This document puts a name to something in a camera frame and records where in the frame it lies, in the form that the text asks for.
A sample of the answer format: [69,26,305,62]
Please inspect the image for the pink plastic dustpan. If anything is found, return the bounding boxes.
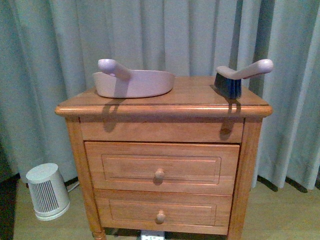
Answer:
[92,59,176,99]

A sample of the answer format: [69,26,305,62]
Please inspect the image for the pink handled dark bristle brush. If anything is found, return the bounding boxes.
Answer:
[214,59,274,99]

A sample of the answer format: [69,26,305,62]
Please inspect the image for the wooden nightstand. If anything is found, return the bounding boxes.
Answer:
[55,76,272,240]

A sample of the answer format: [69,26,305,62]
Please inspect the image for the upper round wooden knob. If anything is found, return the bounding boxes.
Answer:
[154,168,165,182]

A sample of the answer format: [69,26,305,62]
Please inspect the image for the round wooden knob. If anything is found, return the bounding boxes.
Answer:
[154,168,165,182]
[155,210,166,224]

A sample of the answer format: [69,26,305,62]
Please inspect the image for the upper wooden drawer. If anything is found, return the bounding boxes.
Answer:
[85,141,240,195]

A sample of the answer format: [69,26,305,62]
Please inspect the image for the wooden drawer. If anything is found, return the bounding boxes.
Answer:
[94,190,232,235]
[85,141,240,195]

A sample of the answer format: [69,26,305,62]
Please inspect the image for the lower wooden drawer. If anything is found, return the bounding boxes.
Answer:
[94,190,232,235]

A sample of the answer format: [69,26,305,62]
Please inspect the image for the lower round wooden knob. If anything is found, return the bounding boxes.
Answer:
[155,210,166,224]

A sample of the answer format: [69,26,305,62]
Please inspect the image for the white power strip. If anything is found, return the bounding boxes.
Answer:
[140,234,165,240]

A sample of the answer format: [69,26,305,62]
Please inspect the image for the small white fan heater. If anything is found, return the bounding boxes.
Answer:
[26,163,70,221]

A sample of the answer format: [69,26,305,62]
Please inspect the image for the white heater power cable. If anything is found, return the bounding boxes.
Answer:
[65,180,80,193]

